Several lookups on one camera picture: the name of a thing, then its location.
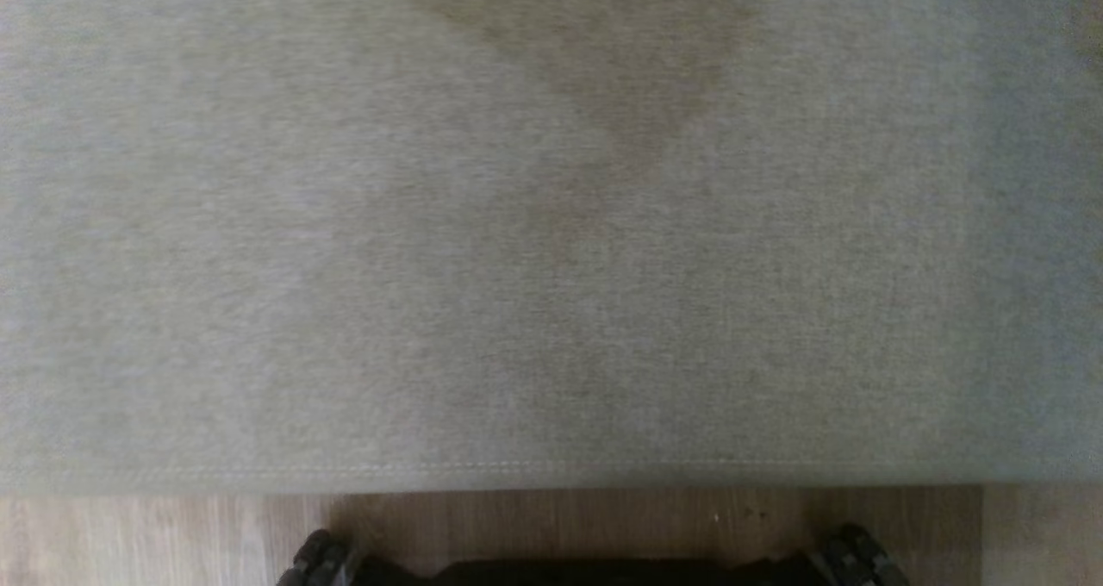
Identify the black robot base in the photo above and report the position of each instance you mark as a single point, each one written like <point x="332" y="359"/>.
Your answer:
<point x="586" y="573"/>

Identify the grey sofa seat cushion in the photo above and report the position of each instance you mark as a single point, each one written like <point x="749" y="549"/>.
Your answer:
<point x="551" y="224"/>

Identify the left black base wheel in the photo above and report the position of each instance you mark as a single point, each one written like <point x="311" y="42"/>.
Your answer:
<point x="319" y="560"/>

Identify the black base wheel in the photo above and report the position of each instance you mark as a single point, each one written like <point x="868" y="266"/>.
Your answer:
<point x="862" y="556"/>
<point x="319" y="560"/>

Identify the right black base wheel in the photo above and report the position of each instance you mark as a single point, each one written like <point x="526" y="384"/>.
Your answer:
<point x="862" y="556"/>

